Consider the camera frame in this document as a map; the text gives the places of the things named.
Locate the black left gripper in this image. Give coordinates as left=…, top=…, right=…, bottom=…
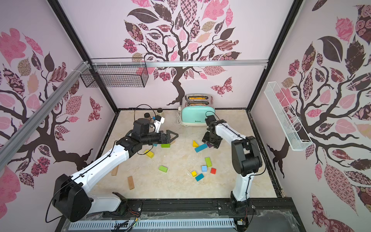
left=140, top=130, right=178, bottom=146

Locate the long teal block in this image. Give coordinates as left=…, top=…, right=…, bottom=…
left=195, top=144, right=208, bottom=153

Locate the yellow triangular block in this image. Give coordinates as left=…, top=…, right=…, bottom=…
left=193, top=141, right=200, bottom=148

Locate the natural wood plank block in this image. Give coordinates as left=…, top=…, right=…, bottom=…
left=128, top=176, right=135, bottom=190

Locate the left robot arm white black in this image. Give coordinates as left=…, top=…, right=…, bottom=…
left=50, top=117, right=179, bottom=222

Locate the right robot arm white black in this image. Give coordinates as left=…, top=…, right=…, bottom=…
left=203, top=115, right=263, bottom=213

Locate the yellow rectangular block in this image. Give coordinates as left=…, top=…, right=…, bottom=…
left=145, top=150, right=154, bottom=159

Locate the mint green toaster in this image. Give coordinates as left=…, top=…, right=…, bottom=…
left=180, top=93, right=215, bottom=126

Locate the teal block lower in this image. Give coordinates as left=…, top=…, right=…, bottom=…
left=195, top=174, right=204, bottom=182

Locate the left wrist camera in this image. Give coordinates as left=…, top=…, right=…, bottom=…
left=153, top=115, right=165, bottom=133

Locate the black wire basket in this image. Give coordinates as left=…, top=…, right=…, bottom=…
left=80, top=57, right=149, bottom=88

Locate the aluminium rail back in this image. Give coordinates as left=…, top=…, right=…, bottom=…
left=92, top=60, right=269, bottom=67

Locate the aluminium rail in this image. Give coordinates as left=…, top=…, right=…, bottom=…
left=92, top=60, right=269, bottom=67
left=1, top=61, right=88, bottom=169

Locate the white cable duct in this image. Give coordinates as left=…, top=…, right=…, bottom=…
left=67, top=218, right=235, bottom=232

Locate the white wire shelf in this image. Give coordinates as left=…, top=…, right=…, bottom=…
left=264, top=82, right=313, bottom=151

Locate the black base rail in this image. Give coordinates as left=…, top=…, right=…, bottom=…
left=102, top=198, right=298, bottom=218

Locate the aluminium rail left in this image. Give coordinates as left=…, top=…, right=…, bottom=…
left=1, top=61, right=88, bottom=169

